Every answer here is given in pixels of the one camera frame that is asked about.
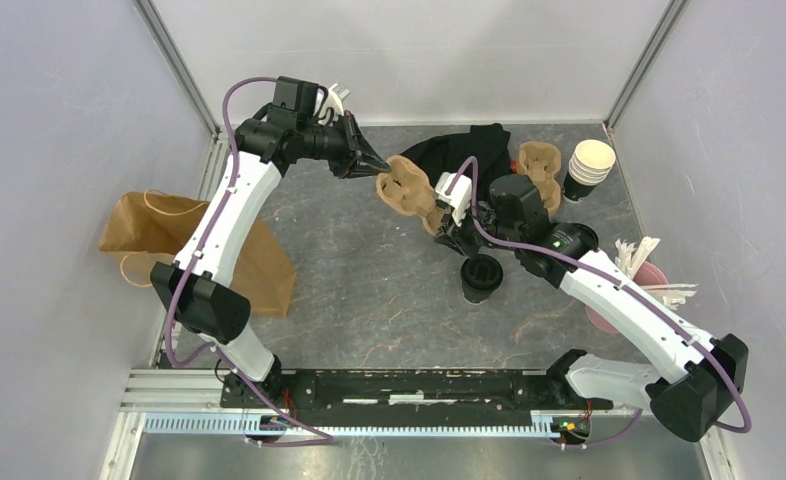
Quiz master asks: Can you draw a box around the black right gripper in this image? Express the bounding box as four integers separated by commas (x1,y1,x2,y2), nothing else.
433,195,522,258

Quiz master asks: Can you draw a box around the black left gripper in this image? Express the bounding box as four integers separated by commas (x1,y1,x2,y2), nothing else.
299,112,393,180

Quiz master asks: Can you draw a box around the single brown cup carrier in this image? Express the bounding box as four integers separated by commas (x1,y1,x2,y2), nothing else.
375,155,436,220

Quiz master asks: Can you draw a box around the stack of white paper cups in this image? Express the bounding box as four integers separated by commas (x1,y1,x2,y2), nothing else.
562,139,617,202

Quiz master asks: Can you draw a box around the brown paper bag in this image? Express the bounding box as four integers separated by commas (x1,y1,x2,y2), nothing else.
98,190,297,318

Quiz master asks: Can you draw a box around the stack of black lids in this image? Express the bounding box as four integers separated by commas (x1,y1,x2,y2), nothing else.
571,223,600,250

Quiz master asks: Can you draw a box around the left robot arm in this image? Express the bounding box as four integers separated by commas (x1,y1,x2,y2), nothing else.
150,76,390,408

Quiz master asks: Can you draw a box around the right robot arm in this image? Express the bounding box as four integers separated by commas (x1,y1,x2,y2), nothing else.
434,173,752,442

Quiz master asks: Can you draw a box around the black cloth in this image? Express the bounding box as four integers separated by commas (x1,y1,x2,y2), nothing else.
401,123,512,198

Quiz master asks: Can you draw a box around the brown cardboard cup carrier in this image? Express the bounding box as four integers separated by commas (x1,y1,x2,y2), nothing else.
516,141,562,217

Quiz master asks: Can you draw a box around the pink straw holder cup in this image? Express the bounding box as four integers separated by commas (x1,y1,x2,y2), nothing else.
585,261,667,334

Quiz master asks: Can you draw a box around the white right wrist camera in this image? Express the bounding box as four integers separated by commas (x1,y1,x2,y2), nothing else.
435,172,472,226

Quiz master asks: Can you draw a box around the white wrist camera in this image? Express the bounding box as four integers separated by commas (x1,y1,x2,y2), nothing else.
435,172,472,226
315,83,351,126

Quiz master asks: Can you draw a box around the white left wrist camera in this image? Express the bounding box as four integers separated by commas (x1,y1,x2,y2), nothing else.
315,83,351,126

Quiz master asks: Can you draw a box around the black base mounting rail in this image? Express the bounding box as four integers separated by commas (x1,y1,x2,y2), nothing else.
219,367,614,429

